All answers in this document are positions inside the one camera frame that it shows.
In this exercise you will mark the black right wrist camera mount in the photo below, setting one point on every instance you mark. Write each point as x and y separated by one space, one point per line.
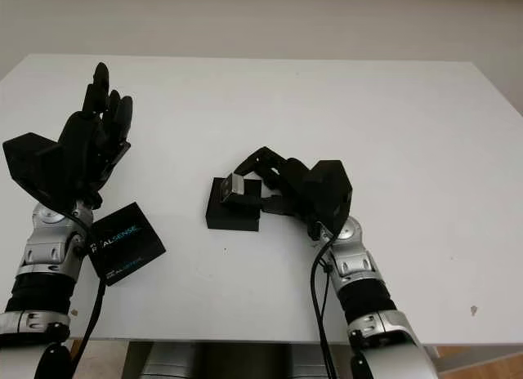
331 195

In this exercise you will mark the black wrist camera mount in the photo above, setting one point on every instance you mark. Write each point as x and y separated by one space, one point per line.
32 166
331 195

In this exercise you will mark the dark grey robot waist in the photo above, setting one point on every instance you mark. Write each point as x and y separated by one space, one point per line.
245 360

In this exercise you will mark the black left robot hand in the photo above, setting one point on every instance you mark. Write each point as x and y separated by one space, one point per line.
86 150

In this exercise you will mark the silver robot thigh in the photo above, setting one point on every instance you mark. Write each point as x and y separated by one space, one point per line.
306 360
171 360

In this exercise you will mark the silver left robot thigh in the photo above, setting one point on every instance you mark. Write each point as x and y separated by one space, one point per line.
171 360

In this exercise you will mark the black RealSense box lid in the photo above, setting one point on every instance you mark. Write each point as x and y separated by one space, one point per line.
130 248

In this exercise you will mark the small silver depth camera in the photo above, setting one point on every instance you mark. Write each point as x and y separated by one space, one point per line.
235 187

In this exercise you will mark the black foam-lined camera box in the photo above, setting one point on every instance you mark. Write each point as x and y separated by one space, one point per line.
229 221

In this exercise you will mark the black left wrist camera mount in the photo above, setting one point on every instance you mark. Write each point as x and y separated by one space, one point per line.
32 166

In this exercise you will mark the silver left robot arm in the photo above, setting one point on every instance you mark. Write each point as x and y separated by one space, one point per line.
45 248

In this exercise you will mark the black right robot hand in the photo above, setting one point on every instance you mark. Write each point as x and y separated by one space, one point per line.
294 187

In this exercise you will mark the silver right robot thigh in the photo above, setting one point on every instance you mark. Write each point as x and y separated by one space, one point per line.
306 360

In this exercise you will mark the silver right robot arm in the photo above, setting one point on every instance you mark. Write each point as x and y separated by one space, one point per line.
355 264

